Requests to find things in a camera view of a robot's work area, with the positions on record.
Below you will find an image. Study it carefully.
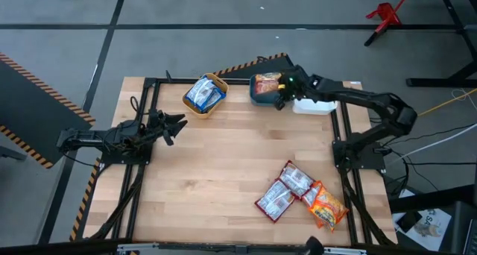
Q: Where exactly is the large black hazard-striped mat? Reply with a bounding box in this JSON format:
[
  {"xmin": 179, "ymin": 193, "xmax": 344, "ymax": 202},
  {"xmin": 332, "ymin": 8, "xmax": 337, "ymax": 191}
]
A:
[{"xmin": 0, "ymin": 52, "xmax": 96, "ymax": 169}]

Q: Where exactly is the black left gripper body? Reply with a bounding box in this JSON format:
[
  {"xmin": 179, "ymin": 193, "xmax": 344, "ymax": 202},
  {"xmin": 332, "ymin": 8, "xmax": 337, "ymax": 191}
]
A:
[{"xmin": 147, "ymin": 109, "xmax": 176, "ymax": 147}]

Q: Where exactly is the black floor cable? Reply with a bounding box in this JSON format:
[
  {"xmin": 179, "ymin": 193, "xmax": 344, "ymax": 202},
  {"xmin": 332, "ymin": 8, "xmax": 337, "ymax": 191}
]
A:
[{"xmin": 409, "ymin": 122, "xmax": 477, "ymax": 142}]

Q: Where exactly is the white printed paper sheet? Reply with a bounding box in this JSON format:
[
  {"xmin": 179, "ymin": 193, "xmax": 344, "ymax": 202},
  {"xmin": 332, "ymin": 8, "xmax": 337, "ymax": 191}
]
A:
[{"xmin": 393, "ymin": 208, "xmax": 452, "ymax": 252}]

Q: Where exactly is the red noodle pack picture side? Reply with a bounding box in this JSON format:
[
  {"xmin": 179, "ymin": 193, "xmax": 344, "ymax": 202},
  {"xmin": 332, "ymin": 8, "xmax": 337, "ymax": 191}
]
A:
[{"xmin": 253, "ymin": 72, "xmax": 283, "ymax": 96}]

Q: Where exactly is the orange noodle pack picture side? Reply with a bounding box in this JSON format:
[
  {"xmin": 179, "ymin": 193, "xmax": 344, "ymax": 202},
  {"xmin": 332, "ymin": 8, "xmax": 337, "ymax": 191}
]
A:
[{"xmin": 308, "ymin": 180, "xmax": 350, "ymax": 232}]

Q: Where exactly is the black equipment case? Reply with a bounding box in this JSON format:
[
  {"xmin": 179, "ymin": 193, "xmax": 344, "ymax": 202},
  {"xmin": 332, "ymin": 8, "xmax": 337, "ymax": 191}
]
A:
[{"xmin": 439, "ymin": 201, "xmax": 477, "ymax": 255}]

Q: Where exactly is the red-edged noodle pack label side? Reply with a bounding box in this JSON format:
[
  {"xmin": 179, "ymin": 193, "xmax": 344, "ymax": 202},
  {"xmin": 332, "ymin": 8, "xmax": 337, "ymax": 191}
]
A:
[
  {"xmin": 279, "ymin": 160, "xmax": 316, "ymax": 199},
  {"xmin": 254, "ymin": 178, "xmax": 297, "ymax": 224}
]

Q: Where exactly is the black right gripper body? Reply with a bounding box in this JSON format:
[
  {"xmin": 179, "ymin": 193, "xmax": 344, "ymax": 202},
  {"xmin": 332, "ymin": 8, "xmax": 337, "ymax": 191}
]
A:
[{"xmin": 274, "ymin": 64, "xmax": 310, "ymax": 111}]

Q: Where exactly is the black desk beam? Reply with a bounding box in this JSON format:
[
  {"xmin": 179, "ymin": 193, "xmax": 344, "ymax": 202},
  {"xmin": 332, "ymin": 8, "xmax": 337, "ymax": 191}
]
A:
[{"xmin": 389, "ymin": 183, "xmax": 477, "ymax": 213}]

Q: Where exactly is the yellow extension cable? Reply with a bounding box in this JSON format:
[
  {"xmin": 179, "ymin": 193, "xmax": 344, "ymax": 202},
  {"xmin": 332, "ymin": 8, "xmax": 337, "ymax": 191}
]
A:
[{"xmin": 417, "ymin": 87, "xmax": 477, "ymax": 118}]

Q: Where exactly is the striped hazard tape strip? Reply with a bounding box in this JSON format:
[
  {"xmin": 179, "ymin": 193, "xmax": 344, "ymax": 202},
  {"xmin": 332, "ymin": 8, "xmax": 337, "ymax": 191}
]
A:
[{"xmin": 69, "ymin": 157, "xmax": 101, "ymax": 242}]

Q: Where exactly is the black metal table frame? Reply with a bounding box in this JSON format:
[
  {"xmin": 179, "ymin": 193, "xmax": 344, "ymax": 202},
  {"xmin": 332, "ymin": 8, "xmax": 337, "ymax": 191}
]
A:
[{"xmin": 69, "ymin": 70, "xmax": 398, "ymax": 255}]

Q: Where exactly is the black desk leg frame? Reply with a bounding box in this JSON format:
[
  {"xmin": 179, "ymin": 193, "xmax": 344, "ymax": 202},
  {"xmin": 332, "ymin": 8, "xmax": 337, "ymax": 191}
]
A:
[{"xmin": 374, "ymin": 0, "xmax": 477, "ymax": 88}]

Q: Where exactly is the white cable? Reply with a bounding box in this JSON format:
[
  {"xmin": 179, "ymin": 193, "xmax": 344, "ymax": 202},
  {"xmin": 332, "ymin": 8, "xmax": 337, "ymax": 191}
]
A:
[{"xmin": 391, "ymin": 123, "xmax": 477, "ymax": 163}]

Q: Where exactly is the red floor stand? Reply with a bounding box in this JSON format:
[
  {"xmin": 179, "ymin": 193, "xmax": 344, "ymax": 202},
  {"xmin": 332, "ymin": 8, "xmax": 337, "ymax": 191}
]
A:
[{"xmin": 364, "ymin": 0, "xmax": 417, "ymax": 47}]

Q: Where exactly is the grey metal leg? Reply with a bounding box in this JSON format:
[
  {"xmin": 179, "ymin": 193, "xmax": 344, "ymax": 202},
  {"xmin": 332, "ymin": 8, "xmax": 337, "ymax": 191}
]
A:
[{"xmin": 0, "ymin": 146, "xmax": 27, "ymax": 161}]

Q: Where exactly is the black hazard-striped floor mat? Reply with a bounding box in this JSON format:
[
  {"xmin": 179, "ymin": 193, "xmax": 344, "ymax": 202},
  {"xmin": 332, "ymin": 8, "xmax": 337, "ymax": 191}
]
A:
[{"xmin": 214, "ymin": 52, "xmax": 302, "ymax": 81}]

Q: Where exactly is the yellow plastic bin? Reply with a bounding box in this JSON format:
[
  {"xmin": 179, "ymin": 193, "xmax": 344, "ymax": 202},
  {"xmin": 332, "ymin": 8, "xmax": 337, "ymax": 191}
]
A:
[{"xmin": 181, "ymin": 72, "xmax": 230, "ymax": 119}]

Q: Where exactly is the white plastic bin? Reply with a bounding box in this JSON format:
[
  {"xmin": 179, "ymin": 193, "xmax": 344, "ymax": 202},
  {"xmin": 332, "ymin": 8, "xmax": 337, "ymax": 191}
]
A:
[{"xmin": 291, "ymin": 97, "xmax": 338, "ymax": 116}]

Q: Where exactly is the teal plastic bin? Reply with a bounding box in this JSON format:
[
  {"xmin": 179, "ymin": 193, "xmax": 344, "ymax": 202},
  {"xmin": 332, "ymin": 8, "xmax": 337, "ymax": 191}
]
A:
[{"xmin": 249, "ymin": 72, "xmax": 295, "ymax": 107}]

